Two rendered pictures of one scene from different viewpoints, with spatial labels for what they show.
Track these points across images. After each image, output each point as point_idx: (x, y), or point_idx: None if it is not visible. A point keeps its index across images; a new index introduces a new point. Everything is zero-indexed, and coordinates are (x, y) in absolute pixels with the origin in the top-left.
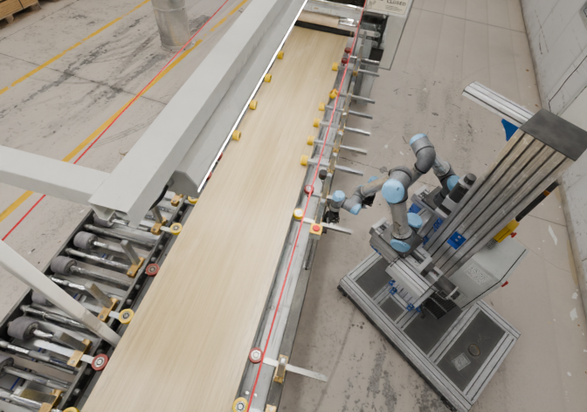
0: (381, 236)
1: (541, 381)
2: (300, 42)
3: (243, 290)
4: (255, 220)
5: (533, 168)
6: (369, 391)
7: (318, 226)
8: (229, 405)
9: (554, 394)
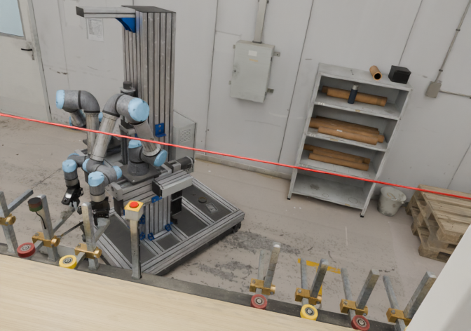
0: (135, 181)
1: (214, 183)
2: None
3: (183, 322)
4: (63, 317)
5: (163, 33)
6: (232, 279)
7: (132, 202)
8: (312, 322)
9: (221, 180)
